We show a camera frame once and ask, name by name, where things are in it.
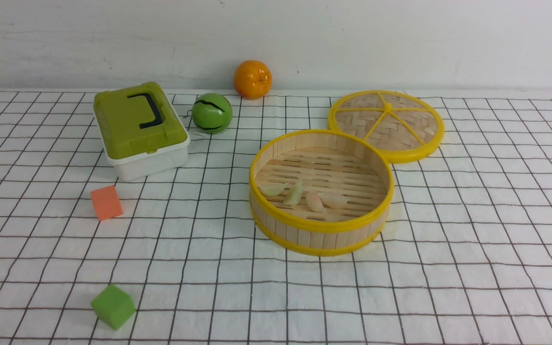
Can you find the green dumpling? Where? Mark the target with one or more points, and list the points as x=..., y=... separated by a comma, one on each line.
x=295, y=194
x=273, y=189

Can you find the bamboo steamer lid yellow rim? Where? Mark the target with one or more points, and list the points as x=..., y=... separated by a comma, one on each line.
x=401, y=127

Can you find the green lid storage box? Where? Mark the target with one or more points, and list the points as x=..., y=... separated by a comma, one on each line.
x=141, y=132

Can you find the white grid tablecloth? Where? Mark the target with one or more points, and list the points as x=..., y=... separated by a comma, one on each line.
x=465, y=257

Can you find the orange foam cube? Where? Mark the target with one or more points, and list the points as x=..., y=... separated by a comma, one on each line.
x=106, y=203

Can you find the green striped toy ball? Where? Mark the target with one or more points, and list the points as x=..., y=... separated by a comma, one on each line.
x=212, y=112

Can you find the green foam cube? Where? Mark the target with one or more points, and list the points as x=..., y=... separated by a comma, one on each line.
x=113, y=306

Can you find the pink dumpling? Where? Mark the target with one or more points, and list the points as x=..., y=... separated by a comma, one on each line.
x=334, y=201
x=314, y=202

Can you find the orange toy fruit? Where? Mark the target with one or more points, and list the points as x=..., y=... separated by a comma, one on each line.
x=252, y=79

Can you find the bamboo steamer tray yellow rim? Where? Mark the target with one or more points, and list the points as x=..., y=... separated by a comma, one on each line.
x=326, y=161

